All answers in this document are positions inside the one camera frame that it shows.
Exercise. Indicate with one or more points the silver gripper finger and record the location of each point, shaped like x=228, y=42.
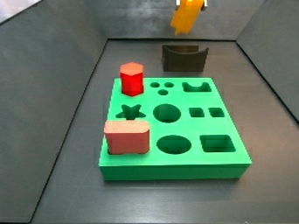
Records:
x=204, y=5
x=176, y=4

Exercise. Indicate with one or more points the yellow star prism block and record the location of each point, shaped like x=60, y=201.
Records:
x=184, y=16

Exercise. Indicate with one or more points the black curved cradle fixture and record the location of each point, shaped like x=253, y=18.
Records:
x=183, y=58

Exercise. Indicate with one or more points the green shape sorter board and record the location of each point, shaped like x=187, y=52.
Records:
x=193, y=141

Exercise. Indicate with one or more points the red hexagonal prism block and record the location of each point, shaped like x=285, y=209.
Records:
x=131, y=78

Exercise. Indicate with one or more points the pink rounded rectangular block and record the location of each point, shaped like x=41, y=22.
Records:
x=127, y=137

